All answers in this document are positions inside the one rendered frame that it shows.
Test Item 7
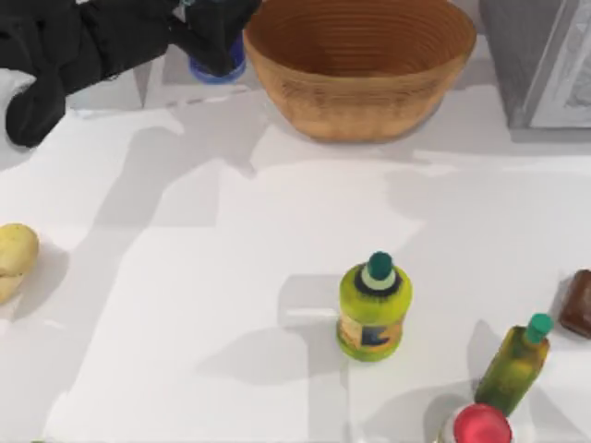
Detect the blue bottle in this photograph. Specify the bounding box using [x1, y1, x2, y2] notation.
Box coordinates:
[188, 30, 247, 86]

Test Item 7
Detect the brown woven basket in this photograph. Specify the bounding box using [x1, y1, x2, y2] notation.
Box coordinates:
[242, 0, 478, 144]

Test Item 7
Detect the wide green bottle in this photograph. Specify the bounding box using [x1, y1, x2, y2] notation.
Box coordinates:
[336, 250, 414, 364]

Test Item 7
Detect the grey cabinet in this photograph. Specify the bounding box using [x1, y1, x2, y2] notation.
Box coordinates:
[478, 0, 591, 131]

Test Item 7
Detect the slim green bottle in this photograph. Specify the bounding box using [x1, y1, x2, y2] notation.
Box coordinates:
[474, 313, 556, 417]

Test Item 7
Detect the dark brown bread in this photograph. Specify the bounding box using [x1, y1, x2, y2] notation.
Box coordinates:
[558, 269, 591, 341]

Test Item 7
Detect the red capped bottle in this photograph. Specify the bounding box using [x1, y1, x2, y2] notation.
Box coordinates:
[437, 402, 514, 443]

